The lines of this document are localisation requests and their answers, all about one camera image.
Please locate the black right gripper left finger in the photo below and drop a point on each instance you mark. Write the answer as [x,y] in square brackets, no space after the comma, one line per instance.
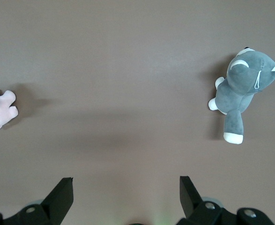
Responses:
[57,201]

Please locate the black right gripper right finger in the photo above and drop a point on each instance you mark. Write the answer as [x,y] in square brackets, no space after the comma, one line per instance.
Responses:
[191,201]

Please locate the light pink dog plush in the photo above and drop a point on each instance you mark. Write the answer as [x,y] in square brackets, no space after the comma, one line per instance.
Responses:
[1,110]

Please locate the grey and white husky plush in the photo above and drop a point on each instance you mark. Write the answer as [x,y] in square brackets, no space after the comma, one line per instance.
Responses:
[235,100]

